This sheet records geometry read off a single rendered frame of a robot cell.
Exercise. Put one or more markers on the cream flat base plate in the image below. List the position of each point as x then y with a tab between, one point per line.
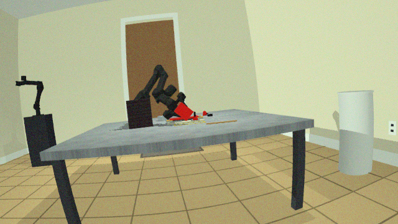
200	118

